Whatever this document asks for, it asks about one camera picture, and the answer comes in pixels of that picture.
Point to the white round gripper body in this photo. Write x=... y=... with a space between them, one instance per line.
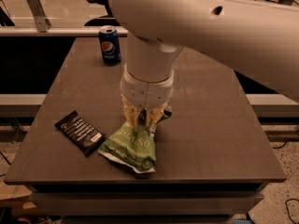
x=146 y=91

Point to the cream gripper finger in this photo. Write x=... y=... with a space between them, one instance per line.
x=131 y=112
x=153 y=115

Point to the green jalapeno chip bag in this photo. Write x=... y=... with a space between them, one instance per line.
x=135 y=148

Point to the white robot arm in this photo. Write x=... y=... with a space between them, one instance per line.
x=257 y=39

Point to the black rxbar chocolate bar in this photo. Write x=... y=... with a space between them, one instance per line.
x=81 y=133

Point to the blue pepsi can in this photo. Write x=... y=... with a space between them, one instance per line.
x=110 y=45

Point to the black office chair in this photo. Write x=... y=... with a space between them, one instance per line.
x=101 y=15

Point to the grey table base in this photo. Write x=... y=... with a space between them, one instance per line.
x=171 y=202

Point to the left metal rail bracket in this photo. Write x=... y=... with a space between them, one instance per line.
x=41 y=21

